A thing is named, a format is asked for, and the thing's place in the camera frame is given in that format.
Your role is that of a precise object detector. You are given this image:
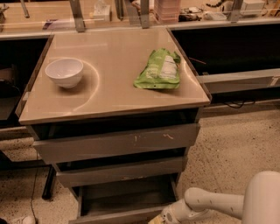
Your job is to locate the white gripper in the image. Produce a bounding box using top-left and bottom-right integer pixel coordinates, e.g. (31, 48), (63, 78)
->
(148, 199), (212, 224)

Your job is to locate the grey bottom drawer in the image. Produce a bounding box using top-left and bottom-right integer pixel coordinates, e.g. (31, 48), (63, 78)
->
(68, 174), (178, 224)

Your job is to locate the grey drawer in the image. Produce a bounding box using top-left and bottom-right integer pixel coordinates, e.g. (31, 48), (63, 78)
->
(68, 174), (178, 224)
(57, 157), (186, 187)
(33, 123), (200, 164)

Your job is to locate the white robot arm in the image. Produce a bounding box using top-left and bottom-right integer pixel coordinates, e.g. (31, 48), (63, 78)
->
(148, 171), (280, 224)

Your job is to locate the grey middle drawer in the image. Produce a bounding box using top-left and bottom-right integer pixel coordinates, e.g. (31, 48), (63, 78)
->
(57, 157), (186, 187)

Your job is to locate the grey top drawer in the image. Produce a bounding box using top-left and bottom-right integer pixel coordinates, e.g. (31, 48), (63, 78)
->
(33, 123), (200, 164)

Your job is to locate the grey drawer cabinet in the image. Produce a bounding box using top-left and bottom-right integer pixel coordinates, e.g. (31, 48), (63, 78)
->
(15, 27), (213, 224)

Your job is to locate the black table leg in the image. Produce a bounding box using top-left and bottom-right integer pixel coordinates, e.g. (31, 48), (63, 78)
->
(42, 166), (56, 200)

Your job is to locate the white sneaker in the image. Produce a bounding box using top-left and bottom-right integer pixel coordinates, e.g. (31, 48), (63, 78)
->
(11, 215), (36, 224)

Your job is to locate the green snack bag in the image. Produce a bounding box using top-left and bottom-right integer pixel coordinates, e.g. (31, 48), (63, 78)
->
(133, 48), (181, 89)

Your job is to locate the white ceramic bowl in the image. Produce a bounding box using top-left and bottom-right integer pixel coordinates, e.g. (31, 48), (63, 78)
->
(45, 58), (84, 88)

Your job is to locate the pink plastic container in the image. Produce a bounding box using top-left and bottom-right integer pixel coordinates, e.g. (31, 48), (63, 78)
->
(153, 0), (181, 24)

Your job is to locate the white tissue box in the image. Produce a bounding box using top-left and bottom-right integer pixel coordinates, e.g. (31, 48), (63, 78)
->
(93, 0), (111, 22)

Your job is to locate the white box on shelf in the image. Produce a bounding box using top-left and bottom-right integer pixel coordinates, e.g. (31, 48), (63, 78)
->
(240, 0), (265, 16)

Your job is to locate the black floor cable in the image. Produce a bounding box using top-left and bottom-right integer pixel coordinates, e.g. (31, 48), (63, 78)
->
(30, 167), (39, 224)

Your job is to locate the grey side bench rail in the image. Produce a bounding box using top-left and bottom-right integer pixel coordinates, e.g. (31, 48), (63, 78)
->
(197, 68), (280, 94)

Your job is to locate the grey metal upright post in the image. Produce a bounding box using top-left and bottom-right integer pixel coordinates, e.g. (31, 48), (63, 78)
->
(140, 0), (150, 29)

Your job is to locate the grey metal shelf bracket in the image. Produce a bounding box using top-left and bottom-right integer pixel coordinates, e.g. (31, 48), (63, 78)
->
(69, 0), (86, 32)

